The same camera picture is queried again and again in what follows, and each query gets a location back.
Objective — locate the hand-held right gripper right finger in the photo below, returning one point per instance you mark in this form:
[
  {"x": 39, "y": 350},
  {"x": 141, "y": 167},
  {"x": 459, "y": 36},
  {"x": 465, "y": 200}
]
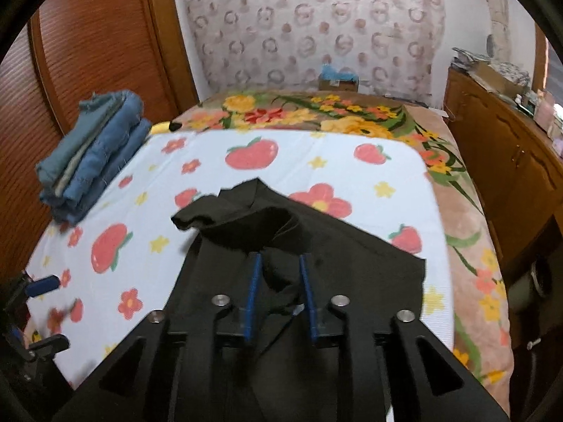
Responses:
[{"x": 309, "y": 303}]

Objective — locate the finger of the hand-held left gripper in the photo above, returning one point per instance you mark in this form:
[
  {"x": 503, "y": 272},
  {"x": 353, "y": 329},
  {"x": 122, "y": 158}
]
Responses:
[
  {"x": 48, "y": 346},
  {"x": 42, "y": 285}
]

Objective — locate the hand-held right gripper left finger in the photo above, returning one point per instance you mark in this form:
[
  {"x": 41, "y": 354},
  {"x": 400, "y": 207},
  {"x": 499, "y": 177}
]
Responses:
[{"x": 252, "y": 303}]

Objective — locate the black pants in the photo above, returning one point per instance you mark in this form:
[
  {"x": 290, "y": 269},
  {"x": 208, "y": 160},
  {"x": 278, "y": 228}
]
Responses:
[{"x": 352, "y": 263}]

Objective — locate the dark blue folded pants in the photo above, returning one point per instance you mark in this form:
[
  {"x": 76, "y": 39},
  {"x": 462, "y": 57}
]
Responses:
[{"x": 103, "y": 180}]

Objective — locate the teal folded pants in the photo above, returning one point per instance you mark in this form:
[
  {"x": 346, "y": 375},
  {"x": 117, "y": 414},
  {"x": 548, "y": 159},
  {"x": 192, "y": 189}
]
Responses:
[{"x": 64, "y": 160}]

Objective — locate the grey-green folded pants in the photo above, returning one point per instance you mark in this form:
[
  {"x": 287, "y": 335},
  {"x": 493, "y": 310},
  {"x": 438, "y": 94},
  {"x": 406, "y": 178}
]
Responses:
[{"x": 85, "y": 151}]

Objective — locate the white strawberry-print blanket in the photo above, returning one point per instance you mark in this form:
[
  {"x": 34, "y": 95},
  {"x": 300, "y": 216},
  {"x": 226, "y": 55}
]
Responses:
[{"x": 286, "y": 167}]

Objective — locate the beige floral blanket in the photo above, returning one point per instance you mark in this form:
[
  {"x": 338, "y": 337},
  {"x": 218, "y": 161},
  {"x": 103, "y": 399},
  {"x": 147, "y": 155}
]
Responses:
[{"x": 466, "y": 224}]

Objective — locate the stack of folded clothes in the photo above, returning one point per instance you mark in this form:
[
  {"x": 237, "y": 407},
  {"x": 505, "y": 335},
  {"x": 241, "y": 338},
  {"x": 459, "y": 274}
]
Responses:
[{"x": 121, "y": 125}]

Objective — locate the yellow object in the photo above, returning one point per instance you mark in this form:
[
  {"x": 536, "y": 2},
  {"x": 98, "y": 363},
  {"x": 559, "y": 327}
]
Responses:
[{"x": 159, "y": 128}]

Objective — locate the small cardboard box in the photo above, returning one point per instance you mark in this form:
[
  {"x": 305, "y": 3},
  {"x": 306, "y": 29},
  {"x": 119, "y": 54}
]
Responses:
[{"x": 338, "y": 85}]

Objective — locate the dark round object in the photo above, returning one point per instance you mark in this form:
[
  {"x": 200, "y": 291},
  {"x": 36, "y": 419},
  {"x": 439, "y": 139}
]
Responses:
[{"x": 530, "y": 285}]

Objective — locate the wooden cabinet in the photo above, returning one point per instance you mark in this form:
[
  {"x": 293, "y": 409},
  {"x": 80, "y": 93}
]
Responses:
[{"x": 484, "y": 140}]

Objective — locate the wooden wardrobe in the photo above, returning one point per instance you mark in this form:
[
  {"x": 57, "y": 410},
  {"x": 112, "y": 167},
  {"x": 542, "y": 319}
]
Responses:
[{"x": 88, "y": 30}]

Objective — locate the open flat cardboard box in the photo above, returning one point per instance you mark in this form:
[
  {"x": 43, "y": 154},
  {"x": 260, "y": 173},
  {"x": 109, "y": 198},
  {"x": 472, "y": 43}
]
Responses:
[{"x": 495, "y": 80}]

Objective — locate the patterned cloth pile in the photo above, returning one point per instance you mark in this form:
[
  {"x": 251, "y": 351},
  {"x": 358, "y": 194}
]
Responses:
[{"x": 470, "y": 55}]

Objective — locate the pink box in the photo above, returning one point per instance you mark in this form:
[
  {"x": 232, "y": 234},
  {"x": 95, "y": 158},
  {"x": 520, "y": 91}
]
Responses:
[{"x": 545, "y": 112}]

